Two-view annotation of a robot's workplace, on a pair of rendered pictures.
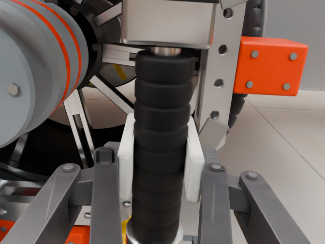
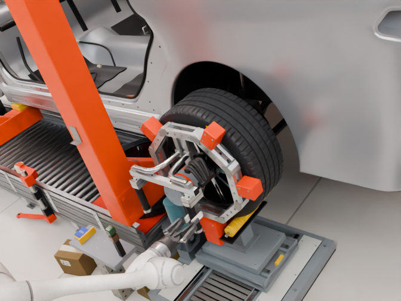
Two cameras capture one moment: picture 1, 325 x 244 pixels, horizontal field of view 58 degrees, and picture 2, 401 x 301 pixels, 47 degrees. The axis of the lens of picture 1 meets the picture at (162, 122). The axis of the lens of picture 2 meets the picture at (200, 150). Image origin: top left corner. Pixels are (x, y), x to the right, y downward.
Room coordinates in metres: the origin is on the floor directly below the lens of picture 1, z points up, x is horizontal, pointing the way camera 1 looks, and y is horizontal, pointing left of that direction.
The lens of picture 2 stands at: (-0.74, -1.31, 2.15)
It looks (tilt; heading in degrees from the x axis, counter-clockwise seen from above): 32 degrees down; 51
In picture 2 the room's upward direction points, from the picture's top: 18 degrees counter-clockwise
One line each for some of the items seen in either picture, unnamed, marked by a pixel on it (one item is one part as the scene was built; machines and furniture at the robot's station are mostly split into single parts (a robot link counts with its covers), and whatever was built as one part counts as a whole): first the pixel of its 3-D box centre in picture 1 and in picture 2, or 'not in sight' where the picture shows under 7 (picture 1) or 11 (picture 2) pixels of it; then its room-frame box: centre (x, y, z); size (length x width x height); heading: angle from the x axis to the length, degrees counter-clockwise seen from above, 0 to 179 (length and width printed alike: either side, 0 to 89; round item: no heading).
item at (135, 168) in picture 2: not in sight; (154, 154); (0.28, 0.27, 1.03); 0.19 x 0.18 x 0.11; 2
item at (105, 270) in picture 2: not in sight; (112, 270); (0.02, 0.78, 0.21); 0.10 x 0.10 x 0.42; 2
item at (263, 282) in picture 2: not in sight; (246, 251); (0.58, 0.18, 0.13); 0.50 x 0.36 x 0.10; 92
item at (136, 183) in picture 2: not in sight; (139, 179); (0.20, 0.34, 0.93); 0.09 x 0.05 x 0.05; 2
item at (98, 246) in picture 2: not in sight; (101, 245); (0.02, 0.75, 0.44); 0.43 x 0.17 x 0.03; 92
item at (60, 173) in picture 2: not in sight; (84, 175); (0.62, 1.95, 0.14); 2.47 x 0.85 x 0.27; 92
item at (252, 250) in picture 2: not in sight; (238, 228); (0.58, 0.18, 0.32); 0.40 x 0.30 x 0.28; 92
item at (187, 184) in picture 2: not in sight; (185, 163); (0.29, 0.08, 1.03); 0.19 x 0.18 x 0.11; 2
